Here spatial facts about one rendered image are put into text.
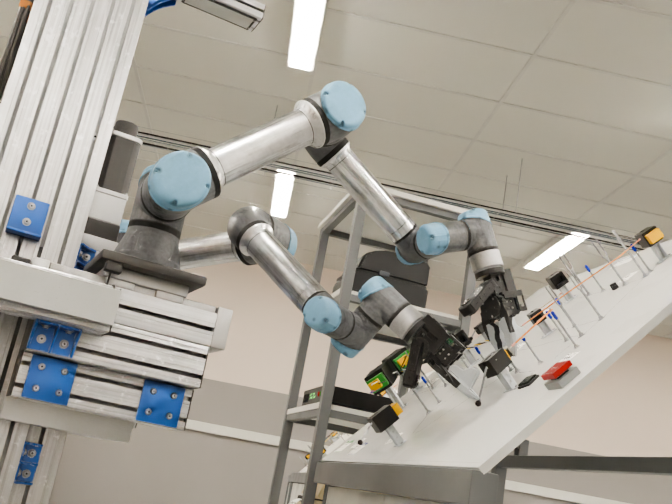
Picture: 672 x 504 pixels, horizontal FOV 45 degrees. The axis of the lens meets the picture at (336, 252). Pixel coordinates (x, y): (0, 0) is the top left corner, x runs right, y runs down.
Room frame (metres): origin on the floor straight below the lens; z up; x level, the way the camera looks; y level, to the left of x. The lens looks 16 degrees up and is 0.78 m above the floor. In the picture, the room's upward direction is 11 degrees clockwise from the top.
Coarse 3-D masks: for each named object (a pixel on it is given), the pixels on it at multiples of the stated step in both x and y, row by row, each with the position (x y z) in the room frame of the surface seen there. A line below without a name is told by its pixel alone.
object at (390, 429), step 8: (384, 408) 2.09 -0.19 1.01; (392, 408) 2.10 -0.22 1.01; (376, 416) 2.09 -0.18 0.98; (384, 416) 2.09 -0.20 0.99; (392, 416) 2.10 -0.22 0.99; (376, 424) 2.09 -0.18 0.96; (384, 424) 2.09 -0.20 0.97; (392, 424) 2.11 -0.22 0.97; (376, 432) 2.13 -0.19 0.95; (392, 432) 2.11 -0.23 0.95; (360, 440) 2.10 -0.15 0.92; (392, 440) 2.13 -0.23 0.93; (400, 440) 2.12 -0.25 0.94
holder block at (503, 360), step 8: (496, 352) 1.83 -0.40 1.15; (504, 352) 1.84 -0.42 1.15; (488, 360) 1.82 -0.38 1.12; (496, 360) 1.83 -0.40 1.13; (504, 360) 1.83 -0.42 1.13; (480, 368) 1.85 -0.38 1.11; (488, 368) 1.83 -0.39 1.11; (496, 368) 1.82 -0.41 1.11; (504, 368) 1.83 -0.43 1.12; (488, 376) 1.85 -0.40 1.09
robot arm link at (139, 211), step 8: (144, 176) 1.69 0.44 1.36; (136, 200) 1.70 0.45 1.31; (136, 208) 1.69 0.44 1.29; (144, 208) 1.67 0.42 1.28; (136, 216) 1.69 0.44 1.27; (144, 216) 1.68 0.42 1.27; (152, 216) 1.67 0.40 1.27; (184, 216) 1.69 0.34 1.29; (168, 224) 1.69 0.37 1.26; (176, 224) 1.71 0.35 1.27
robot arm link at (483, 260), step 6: (480, 252) 1.84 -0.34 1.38; (486, 252) 1.84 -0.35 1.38; (492, 252) 1.84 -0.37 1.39; (498, 252) 1.85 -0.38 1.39; (474, 258) 1.86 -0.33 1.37; (480, 258) 1.84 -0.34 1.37; (486, 258) 1.84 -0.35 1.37; (492, 258) 1.84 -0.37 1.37; (498, 258) 1.85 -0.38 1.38; (474, 264) 1.86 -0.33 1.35; (480, 264) 1.85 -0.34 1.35; (486, 264) 1.84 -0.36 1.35; (492, 264) 1.84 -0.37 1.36; (498, 264) 1.84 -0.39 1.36; (474, 270) 1.87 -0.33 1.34; (480, 270) 1.86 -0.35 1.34
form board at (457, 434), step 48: (576, 288) 2.40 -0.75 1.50; (624, 288) 1.98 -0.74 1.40; (480, 336) 2.77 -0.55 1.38; (528, 336) 2.24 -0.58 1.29; (576, 336) 1.88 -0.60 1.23; (624, 336) 1.62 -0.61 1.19; (432, 384) 2.56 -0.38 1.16; (480, 384) 2.11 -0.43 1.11; (576, 384) 1.57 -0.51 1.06; (384, 432) 2.39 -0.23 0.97; (432, 432) 2.00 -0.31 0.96; (480, 432) 1.72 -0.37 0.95; (528, 432) 1.55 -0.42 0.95
